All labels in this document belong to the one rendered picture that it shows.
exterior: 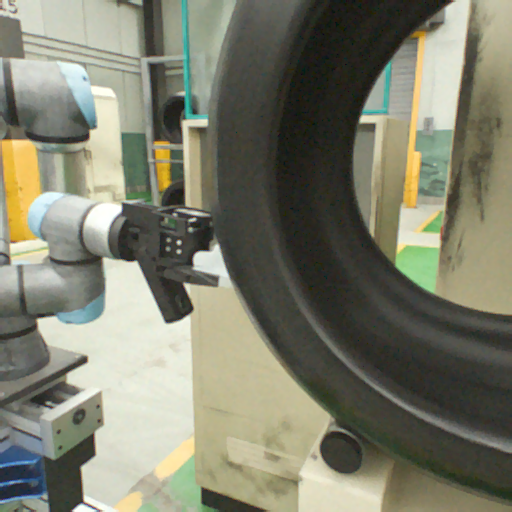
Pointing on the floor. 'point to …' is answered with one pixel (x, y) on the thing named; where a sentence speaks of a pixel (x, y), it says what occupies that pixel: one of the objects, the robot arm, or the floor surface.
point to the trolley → (171, 114)
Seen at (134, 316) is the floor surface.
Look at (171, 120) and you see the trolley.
